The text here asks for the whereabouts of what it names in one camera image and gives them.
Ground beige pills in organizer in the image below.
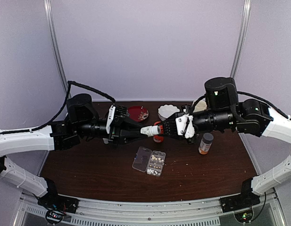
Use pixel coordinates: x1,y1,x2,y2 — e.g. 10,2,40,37
149,154,165,169

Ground cream ribbed mug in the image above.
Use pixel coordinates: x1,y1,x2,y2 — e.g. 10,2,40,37
193,100,207,113

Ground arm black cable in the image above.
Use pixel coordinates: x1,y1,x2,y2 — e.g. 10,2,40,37
192,91,291,123
0,81,116,136

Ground amber bottle grey cap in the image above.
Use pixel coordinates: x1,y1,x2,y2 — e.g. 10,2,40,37
198,133,214,155

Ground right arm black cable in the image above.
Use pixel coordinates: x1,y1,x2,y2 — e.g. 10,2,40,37
192,91,291,123

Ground red patterned plate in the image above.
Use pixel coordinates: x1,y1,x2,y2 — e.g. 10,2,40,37
128,106,149,122

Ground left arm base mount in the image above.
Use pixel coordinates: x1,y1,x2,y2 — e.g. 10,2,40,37
36,195,79,214

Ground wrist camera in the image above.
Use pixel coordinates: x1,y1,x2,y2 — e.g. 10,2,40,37
106,105,128,134
160,105,197,140

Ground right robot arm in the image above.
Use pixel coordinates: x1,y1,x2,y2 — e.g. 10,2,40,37
160,77,291,144

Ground circuit board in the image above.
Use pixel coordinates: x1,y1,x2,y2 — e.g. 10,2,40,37
45,209,66,224
234,209,254,224

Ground aluminium front rail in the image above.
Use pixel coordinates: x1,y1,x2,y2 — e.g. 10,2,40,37
14,188,285,226

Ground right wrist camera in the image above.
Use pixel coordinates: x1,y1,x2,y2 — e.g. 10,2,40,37
160,105,197,140

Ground aluminium frame post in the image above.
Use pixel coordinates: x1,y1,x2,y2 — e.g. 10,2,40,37
43,0,68,93
230,0,251,80

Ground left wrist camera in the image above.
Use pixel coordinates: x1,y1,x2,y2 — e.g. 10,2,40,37
106,105,128,134

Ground clear pill organizer box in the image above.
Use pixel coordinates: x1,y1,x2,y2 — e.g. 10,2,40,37
132,146,166,174

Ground orange pill bottle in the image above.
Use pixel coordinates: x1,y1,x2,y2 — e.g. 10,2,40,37
153,135,164,143

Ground left aluminium frame post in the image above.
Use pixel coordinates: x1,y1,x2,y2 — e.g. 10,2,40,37
43,0,68,93

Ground white pills in organizer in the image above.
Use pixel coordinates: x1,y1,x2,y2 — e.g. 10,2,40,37
146,168,161,176

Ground right circuit board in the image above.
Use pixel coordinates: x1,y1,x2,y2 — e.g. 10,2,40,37
234,209,254,224

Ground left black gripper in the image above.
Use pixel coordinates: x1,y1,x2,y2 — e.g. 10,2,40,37
75,115,149,150

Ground right aluminium frame post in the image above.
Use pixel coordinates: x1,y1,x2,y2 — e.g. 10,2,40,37
230,0,251,80

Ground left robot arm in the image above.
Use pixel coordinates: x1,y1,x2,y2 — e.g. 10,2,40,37
0,93,151,209

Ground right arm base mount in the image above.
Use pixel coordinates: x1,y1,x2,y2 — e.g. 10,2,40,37
220,194,260,213

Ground left circuit board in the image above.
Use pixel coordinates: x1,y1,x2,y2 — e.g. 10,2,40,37
45,209,66,224

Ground white fluted bowl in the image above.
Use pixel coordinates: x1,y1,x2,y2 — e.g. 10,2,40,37
158,105,180,121

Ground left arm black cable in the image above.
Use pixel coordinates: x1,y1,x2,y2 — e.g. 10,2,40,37
0,81,116,136

